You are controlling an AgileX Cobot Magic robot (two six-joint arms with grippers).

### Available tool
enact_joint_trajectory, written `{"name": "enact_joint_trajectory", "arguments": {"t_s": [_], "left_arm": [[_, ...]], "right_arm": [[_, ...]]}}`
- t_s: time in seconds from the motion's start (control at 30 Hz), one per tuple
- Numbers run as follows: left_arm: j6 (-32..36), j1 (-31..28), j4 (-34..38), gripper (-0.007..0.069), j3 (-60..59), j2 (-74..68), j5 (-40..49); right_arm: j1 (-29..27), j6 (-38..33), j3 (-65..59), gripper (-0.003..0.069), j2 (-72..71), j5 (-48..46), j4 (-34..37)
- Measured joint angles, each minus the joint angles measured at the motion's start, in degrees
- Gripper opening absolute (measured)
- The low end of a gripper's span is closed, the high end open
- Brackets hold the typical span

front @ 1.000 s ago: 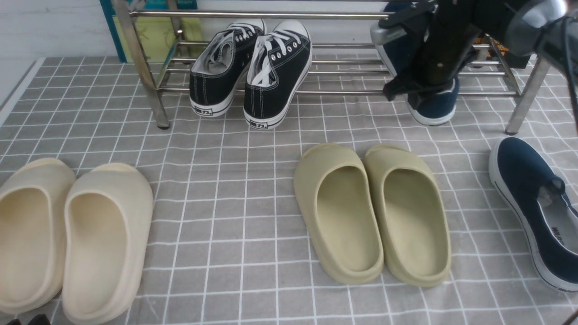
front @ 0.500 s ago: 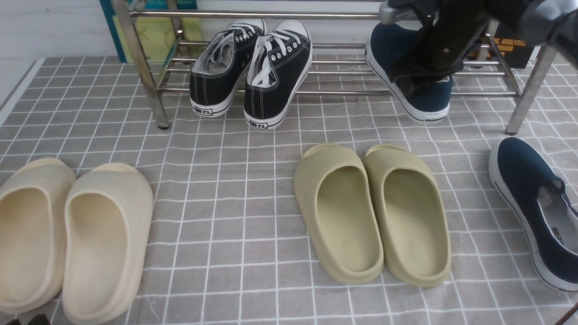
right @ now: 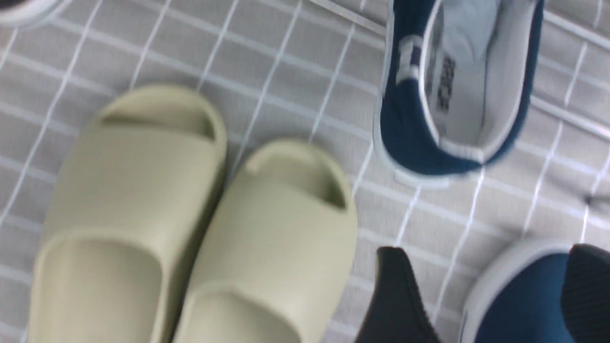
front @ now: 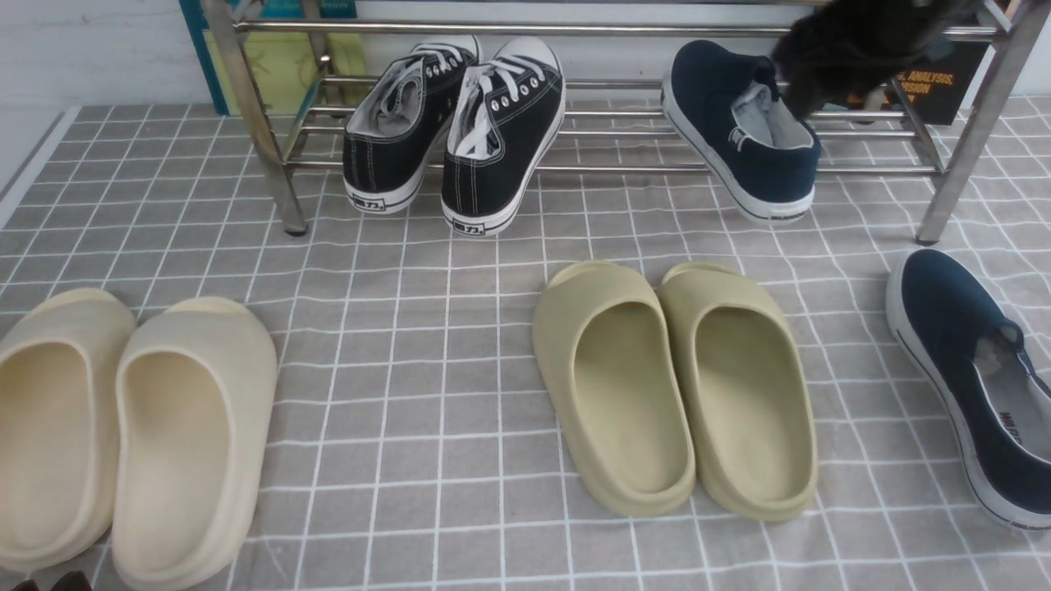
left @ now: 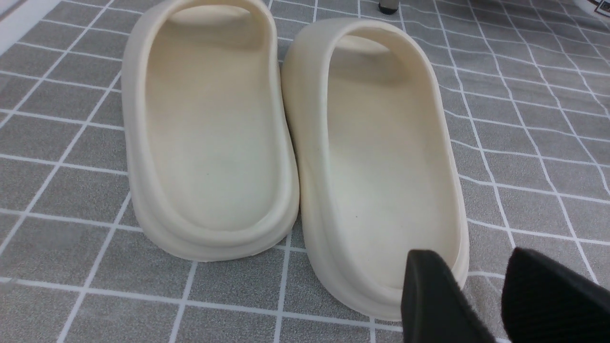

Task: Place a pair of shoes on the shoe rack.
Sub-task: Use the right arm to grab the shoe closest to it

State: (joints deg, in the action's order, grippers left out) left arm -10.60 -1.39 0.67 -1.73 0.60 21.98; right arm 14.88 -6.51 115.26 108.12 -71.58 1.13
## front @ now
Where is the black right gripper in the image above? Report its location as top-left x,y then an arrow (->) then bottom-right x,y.
772,1 -> 977,120

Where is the navy slip-on shoe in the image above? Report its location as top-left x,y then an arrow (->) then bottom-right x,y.
886,248 -> 1050,532
661,40 -> 822,225

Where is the steel shoe rack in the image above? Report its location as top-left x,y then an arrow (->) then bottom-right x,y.
200,1 -> 1049,246

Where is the black image processing book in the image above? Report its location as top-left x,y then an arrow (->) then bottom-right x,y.
897,40 -> 990,125

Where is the right black canvas sneaker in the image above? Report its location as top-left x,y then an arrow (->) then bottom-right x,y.
442,37 -> 566,238

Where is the black canvas sneaker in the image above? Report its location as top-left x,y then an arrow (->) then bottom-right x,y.
442,37 -> 566,238
342,36 -> 483,216

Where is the right olive foam slipper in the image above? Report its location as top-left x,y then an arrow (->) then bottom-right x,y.
656,262 -> 819,521

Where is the olive foam slipper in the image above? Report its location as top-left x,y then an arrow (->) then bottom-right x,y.
530,259 -> 697,517
656,262 -> 819,521

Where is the left olive foam slipper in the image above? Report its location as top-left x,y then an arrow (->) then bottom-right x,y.
530,259 -> 697,517

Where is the left black canvas sneaker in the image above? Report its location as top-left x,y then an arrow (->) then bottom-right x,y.
342,36 -> 483,216

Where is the teal and yellow book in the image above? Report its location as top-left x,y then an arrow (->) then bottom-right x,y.
179,1 -> 365,117

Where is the grey checked tablecloth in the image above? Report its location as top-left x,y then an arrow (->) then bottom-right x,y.
2,105 -> 1049,590

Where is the right cream foam slipper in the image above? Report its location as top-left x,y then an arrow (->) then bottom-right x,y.
110,296 -> 279,590

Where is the cream foam slipper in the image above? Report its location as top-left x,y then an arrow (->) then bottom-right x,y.
1,288 -> 136,573
110,296 -> 279,590

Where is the left cream foam slipper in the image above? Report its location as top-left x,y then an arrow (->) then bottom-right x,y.
1,288 -> 136,573

